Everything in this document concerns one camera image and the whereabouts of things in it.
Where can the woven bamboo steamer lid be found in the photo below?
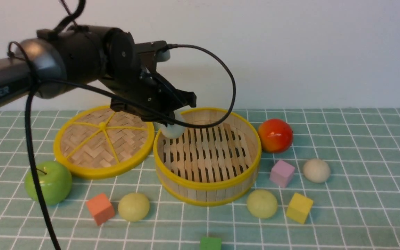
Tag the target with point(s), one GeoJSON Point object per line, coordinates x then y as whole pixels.
{"type": "Point", "coordinates": [100, 143]}

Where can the orange foam cube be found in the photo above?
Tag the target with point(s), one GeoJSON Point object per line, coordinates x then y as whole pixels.
{"type": "Point", "coordinates": [100, 208]}

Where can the green checkered tablecloth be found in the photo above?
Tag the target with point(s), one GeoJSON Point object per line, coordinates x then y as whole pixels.
{"type": "Point", "coordinates": [357, 208]}

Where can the pale yellow bun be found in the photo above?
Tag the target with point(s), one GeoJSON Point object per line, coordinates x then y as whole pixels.
{"type": "Point", "coordinates": [134, 207]}
{"type": "Point", "coordinates": [262, 204]}

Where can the yellow foam cube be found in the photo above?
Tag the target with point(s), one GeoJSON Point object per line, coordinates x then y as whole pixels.
{"type": "Point", "coordinates": [299, 208]}

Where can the bamboo steamer tray yellow rim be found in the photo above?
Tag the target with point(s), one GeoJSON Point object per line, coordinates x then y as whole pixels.
{"type": "Point", "coordinates": [209, 166]}

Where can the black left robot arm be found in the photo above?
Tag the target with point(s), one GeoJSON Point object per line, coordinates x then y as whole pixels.
{"type": "Point", "coordinates": [88, 53]}

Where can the green foam cube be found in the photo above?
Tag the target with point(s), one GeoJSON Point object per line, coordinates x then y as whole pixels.
{"type": "Point", "coordinates": [210, 243]}

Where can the pink foam cube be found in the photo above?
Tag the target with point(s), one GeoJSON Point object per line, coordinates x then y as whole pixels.
{"type": "Point", "coordinates": [282, 173]}

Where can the white bun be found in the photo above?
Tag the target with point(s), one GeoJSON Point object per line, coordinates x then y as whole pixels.
{"type": "Point", "coordinates": [316, 170]}
{"type": "Point", "coordinates": [172, 130]}

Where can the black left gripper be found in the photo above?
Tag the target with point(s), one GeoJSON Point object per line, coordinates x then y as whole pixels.
{"type": "Point", "coordinates": [160, 104]}

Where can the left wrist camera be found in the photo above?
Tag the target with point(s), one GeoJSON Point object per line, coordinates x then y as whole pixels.
{"type": "Point", "coordinates": [152, 53]}

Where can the green apple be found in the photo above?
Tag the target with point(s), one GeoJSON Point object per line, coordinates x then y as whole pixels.
{"type": "Point", "coordinates": [55, 181]}

